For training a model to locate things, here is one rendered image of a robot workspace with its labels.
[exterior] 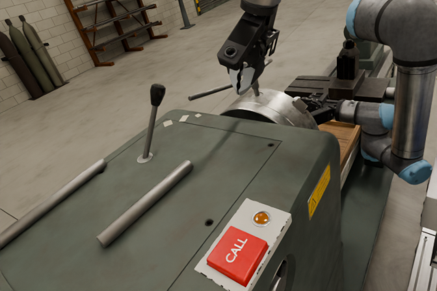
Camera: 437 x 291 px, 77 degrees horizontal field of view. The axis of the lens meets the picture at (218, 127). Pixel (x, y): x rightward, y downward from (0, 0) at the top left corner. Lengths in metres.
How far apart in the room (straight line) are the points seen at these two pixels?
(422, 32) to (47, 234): 0.81
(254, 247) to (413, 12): 0.57
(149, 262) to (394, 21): 0.66
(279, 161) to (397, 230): 1.58
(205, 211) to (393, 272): 1.52
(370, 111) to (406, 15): 0.31
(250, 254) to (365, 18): 0.61
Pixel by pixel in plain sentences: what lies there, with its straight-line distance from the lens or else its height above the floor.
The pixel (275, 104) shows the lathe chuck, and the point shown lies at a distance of 0.76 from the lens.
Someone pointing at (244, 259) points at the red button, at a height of 1.27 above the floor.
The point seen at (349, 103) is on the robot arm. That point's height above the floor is 1.12.
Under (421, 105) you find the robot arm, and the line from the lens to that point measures 0.79.
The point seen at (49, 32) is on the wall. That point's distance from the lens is 7.76.
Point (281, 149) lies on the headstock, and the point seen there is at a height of 1.26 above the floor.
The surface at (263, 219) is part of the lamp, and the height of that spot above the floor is 1.26.
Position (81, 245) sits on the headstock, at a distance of 0.52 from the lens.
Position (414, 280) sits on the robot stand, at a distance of 1.61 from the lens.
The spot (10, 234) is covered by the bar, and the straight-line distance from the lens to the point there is 0.63.
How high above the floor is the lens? 1.58
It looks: 30 degrees down
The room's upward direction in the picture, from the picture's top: 15 degrees counter-clockwise
